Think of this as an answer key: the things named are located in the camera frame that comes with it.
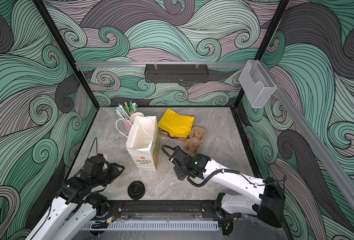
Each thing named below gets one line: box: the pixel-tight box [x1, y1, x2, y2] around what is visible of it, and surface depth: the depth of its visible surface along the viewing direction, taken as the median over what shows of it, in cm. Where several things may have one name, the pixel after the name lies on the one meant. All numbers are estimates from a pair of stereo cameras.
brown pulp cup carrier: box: [184, 126, 207, 154], surface depth 94 cm
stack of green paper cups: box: [129, 111, 145, 123], surface depth 92 cm
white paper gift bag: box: [126, 115, 161, 171], surface depth 78 cm
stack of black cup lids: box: [127, 180, 146, 201], surface depth 77 cm
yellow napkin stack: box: [158, 108, 195, 138], surface depth 106 cm
